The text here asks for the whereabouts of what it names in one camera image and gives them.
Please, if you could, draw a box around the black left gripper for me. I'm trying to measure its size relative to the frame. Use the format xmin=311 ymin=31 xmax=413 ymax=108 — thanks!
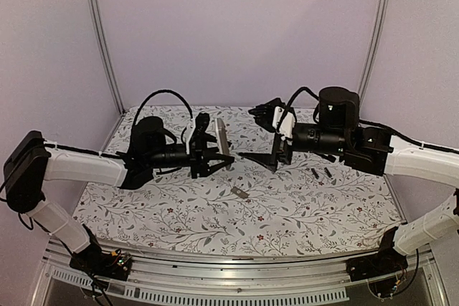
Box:
xmin=146 ymin=134 xmax=235 ymax=179

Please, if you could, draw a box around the grey remote battery cover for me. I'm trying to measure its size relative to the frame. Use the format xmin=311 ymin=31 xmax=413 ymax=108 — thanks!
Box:
xmin=231 ymin=187 xmax=249 ymax=199

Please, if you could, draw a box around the aaa battery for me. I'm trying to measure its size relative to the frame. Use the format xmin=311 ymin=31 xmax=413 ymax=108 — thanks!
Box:
xmin=324 ymin=167 xmax=333 ymax=178
xmin=311 ymin=168 xmax=320 ymax=179

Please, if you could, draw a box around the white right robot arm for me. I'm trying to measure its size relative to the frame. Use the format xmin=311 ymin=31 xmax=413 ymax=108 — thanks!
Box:
xmin=237 ymin=87 xmax=458 ymax=256

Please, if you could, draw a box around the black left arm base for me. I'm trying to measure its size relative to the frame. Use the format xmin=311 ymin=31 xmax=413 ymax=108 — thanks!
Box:
xmin=70 ymin=224 xmax=133 ymax=281

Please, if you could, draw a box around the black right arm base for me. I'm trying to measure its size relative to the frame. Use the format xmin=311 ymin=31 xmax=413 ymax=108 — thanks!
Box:
xmin=346 ymin=226 xmax=408 ymax=299

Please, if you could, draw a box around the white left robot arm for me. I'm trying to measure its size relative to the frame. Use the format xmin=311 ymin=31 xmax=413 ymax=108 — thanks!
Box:
xmin=3 ymin=113 xmax=235 ymax=273

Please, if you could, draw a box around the floral patterned table mat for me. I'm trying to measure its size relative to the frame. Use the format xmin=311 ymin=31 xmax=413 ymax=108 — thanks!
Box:
xmin=67 ymin=105 xmax=402 ymax=259

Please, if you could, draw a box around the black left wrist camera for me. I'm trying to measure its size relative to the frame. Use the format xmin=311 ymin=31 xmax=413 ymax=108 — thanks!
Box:
xmin=185 ymin=113 xmax=210 ymax=154

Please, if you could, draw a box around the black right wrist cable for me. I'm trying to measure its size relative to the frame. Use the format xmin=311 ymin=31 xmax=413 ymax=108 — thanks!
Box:
xmin=285 ymin=86 xmax=320 ymax=113

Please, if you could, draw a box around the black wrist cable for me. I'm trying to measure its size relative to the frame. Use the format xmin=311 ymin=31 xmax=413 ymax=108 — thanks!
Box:
xmin=285 ymin=86 xmax=320 ymax=113
xmin=132 ymin=90 xmax=193 ymax=128

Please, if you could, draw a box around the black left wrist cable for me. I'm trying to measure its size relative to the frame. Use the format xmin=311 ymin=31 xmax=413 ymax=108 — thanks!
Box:
xmin=132 ymin=90 xmax=193 ymax=128

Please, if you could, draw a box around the aluminium front rail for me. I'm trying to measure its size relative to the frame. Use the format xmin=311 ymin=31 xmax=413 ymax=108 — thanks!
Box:
xmin=31 ymin=239 xmax=452 ymax=305

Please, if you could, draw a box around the left aluminium corner post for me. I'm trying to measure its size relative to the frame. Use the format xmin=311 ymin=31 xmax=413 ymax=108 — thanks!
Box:
xmin=87 ymin=0 xmax=126 ymax=115

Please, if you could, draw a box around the aluminium corner post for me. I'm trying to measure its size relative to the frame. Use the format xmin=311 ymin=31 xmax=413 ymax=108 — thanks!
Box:
xmin=87 ymin=0 xmax=126 ymax=115
xmin=358 ymin=0 xmax=389 ymax=101

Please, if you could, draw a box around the right aluminium corner post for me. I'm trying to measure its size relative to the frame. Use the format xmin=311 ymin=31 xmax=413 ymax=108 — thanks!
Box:
xmin=358 ymin=0 xmax=389 ymax=101

